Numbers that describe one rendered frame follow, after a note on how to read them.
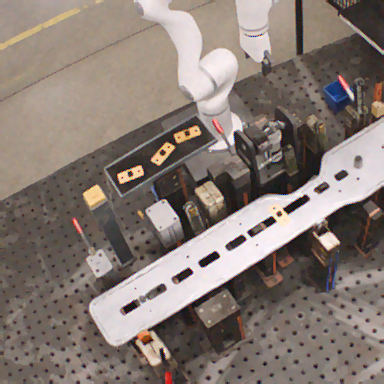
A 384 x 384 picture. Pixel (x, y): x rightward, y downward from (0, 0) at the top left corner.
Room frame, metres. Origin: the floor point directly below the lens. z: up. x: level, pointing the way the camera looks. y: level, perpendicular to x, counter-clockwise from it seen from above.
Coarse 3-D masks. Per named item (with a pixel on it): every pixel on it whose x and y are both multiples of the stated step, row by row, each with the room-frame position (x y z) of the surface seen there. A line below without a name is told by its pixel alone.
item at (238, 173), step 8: (224, 160) 1.21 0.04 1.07; (232, 160) 1.20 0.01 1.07; (240, 160) 1.20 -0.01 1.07; (232, 168) 1.17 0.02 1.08; (240, 168) 1.16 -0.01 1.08; (232, 176) 1.14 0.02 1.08; (240, 176) 1.14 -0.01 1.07; (248, 176) 1.15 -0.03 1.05; (232, 184) 1.14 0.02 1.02; (240, 184) 1.13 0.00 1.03; (248, 184) 1.15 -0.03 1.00; (232, 192) 1.14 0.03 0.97; (240, 192) 1.13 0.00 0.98; (248, 192) 1.16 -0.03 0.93; (232, 200) 1.16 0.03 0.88; (240, 200) 1.14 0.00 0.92; (248, 200) 1.16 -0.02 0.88; (232, 208) 1.17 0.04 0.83; (240, 208) 1.14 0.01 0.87; (240, 224) 1.13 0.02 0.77
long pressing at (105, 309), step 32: (352, 160) 1.19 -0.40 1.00; (352, 192) 1.06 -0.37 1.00; (224, 224) 1.01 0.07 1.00; (256, 224) 0.99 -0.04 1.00; (288, 224) 0.98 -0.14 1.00; (192, 256) 0.91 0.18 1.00; (224, 256) 0.89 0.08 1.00; (256, 256) 0.88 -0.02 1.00; (128, 288) 0.82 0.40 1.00; (192, 288) 0.80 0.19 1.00; (96, 320) 0.72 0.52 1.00; (128, 320) 0.71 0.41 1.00; (160, 320) 0.70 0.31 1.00
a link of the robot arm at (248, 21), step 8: (240, 0) 1.26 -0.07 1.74; (248, 0) 1.25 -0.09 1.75; (256, 0) 1.25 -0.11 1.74; (264, 0) 1.27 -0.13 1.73; (272, 0) 1.29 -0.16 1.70; (240, 8) 1.26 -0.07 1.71; (248, 8) 1.25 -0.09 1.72; (256, 8) 1.25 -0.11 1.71; (264, 8) 1.26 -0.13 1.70; (240, 16) 1.27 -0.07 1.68; (248, 16) 1.25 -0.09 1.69; (256, 16) 1.25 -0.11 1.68; (264, 16) 1.26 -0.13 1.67; (240, 24) 1.27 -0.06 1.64; (248, 24) 1.25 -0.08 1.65; (256, 24) 1.25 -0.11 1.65; (264, 24) 1.26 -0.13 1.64
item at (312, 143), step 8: (312, 120) 1.33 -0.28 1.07; (312, 128) 1.30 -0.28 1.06; (312, 136) 1.28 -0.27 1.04; (312, 144) 1.28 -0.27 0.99; (312, 152) 1.28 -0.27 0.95; (320, 152) 1.28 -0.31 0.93; (312, 160) 1.29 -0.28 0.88; (320, 160) 1.28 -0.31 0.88; (312, 168) 1.29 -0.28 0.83; (320, 168) 1.28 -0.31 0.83; (312, 176) 1.28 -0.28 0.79
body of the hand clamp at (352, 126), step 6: (348, 108) 1.38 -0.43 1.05; (348, 114) 1.37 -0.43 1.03; (360, 114) 1.36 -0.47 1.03; (348, 120) 1.37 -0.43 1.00; (354, 120) 1.34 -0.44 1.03; (360, 120) 1.34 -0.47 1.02; (348, 126) 1.36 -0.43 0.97; (354, 126) 1.33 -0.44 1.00; (360, 126) 1.34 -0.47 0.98; (348, 132) 1.36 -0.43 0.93; (354, 132) 1.33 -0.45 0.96
